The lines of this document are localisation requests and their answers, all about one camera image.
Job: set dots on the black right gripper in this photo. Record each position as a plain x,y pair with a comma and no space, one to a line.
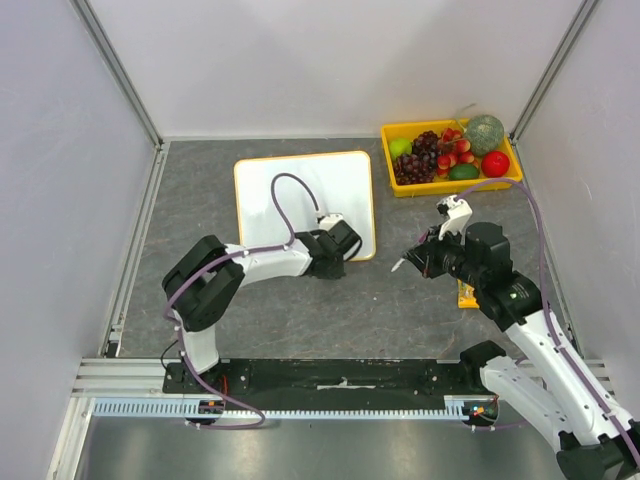
425,258

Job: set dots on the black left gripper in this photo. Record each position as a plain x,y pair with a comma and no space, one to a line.
336,274

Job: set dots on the orange framed whiteboard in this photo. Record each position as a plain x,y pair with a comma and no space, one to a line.
301,189

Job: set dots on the white marker with purple cap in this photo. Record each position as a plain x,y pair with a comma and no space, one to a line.
397,265

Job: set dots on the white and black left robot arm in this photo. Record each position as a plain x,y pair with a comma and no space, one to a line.
201,286

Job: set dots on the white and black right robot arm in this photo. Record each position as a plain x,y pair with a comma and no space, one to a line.
591,435

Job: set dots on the yellow candy packet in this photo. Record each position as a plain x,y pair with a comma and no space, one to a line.
466,296

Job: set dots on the dark purple grape bunch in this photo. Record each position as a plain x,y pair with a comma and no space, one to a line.
412,169

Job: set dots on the green apple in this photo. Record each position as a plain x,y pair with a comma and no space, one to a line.
400,146

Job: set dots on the dark red grape bunch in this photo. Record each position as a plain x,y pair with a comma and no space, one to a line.
427,143

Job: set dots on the red cherry cluster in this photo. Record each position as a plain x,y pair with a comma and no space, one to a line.
454,149

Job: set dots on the red apple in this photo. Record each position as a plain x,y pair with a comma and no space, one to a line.
495,164

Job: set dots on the yellow plastic fruit tray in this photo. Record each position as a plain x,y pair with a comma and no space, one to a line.
441,186

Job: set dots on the green netted melon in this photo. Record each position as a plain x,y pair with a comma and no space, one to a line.
485,133

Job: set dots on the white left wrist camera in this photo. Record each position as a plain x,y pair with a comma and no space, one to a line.
328,221

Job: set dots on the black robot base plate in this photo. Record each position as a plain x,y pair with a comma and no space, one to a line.
343,384

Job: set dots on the right aluminium frame post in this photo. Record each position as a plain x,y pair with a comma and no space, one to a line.
560,56

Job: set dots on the aluminium frame post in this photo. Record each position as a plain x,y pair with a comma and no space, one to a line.
101,41
560,56

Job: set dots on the left aluminium floor rail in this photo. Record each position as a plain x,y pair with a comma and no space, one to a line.
119,305

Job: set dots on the light blue slotted cable duct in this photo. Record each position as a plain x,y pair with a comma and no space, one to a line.
196,409

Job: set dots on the left aluminium frame post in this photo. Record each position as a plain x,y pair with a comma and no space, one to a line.
101,41

